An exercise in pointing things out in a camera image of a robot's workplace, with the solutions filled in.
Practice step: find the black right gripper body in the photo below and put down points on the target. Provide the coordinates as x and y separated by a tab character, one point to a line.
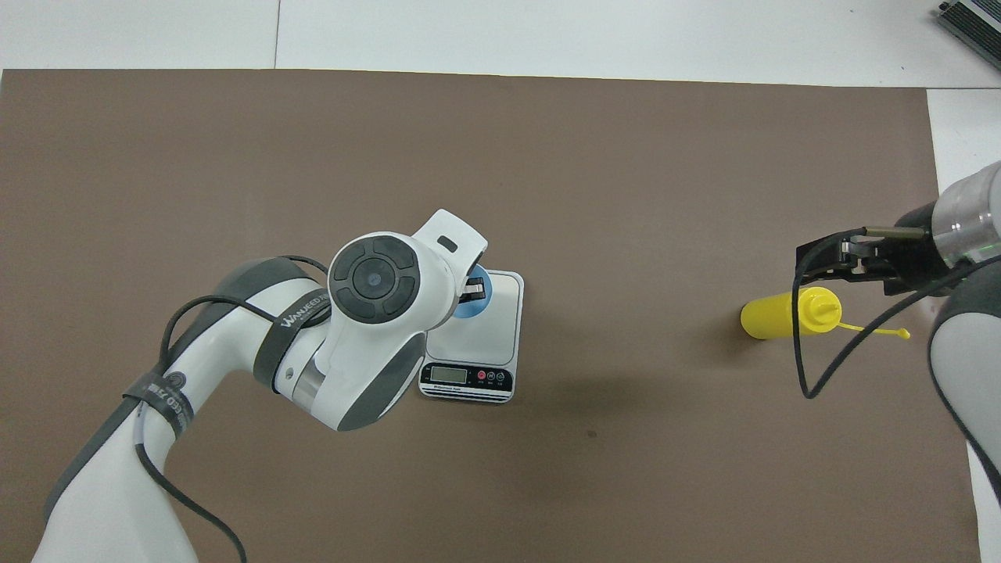
915	258

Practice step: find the light blue plastic cup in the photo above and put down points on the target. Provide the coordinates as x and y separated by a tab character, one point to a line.
469	309

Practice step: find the yellow squeeze bottle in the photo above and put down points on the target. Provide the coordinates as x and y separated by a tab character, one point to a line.
774	317

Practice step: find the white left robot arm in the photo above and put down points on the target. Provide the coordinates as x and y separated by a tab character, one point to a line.
235	328

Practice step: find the silver digital kitchen scale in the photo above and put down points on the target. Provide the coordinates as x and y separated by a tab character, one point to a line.
500	328

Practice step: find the brown paper table mat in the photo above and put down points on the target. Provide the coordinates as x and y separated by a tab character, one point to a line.
313	156

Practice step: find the grey ribbed metal device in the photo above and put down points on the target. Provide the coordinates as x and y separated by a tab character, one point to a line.
977	23

